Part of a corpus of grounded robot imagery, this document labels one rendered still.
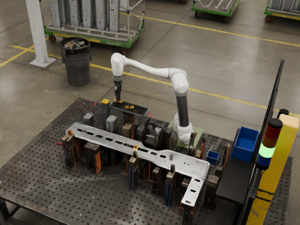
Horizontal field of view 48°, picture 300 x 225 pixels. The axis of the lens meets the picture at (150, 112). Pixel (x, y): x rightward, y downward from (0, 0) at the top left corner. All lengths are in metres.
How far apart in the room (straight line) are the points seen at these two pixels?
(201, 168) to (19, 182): 1.64
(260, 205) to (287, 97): 4.00
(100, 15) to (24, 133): 3.19
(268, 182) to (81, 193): 1.66
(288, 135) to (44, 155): 2.40
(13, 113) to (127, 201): 2.93
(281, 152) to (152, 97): 3.80
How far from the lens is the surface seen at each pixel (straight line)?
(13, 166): 3.47
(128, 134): 3.13
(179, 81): 2.96
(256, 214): 2.30
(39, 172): 3.34
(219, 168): 2.81
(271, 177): 2.06
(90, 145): 3.02
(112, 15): 7.01
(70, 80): 5.83
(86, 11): 7.25
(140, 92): 5.61
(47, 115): 5.24
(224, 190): 2.72
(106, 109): 3.35
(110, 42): 6.76
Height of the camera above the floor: 3.02
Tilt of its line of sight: 36 degrees down
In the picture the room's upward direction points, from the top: 2 degrees clockwise
